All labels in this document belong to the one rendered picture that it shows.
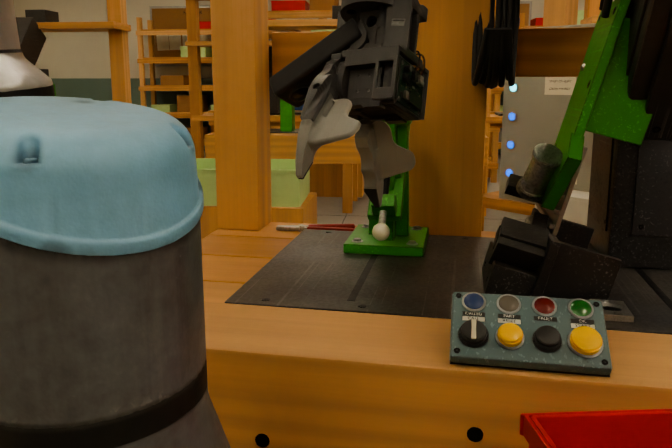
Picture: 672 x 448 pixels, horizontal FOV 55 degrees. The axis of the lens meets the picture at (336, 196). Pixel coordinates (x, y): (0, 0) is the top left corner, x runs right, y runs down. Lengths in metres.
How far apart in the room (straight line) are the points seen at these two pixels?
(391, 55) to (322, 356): 0.31
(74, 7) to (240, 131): 11.07
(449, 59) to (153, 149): 0.95
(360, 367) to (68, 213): 0.44
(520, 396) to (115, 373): 0.45
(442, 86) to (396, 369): 0.66
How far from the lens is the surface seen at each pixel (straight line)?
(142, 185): 0.28
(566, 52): 1.30
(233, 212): 1.30
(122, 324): 0.29
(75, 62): 12.25
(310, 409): 0.69
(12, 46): 0.43
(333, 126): 0.58
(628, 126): 0.86
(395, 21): 0.64
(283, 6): 7.93
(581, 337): 0.66
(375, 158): 0.69
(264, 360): 0.68
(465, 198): 1.22
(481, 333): 0.65
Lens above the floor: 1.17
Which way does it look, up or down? 10 degrees down
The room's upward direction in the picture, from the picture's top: straight up
